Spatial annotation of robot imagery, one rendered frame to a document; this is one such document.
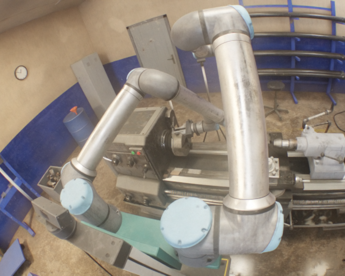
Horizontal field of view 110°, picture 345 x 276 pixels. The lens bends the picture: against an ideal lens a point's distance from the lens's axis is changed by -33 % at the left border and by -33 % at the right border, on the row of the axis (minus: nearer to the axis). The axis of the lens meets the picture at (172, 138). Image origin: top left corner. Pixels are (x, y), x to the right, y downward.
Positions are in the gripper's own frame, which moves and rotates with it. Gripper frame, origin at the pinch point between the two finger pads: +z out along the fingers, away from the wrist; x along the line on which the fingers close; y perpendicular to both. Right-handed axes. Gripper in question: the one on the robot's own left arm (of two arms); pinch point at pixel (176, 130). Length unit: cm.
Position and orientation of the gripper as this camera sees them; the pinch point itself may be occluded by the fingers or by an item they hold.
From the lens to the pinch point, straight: 143.0
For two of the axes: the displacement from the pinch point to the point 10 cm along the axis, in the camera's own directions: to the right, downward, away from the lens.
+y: -4.0, -4.8, -7.8
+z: -9.1, 1.4, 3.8
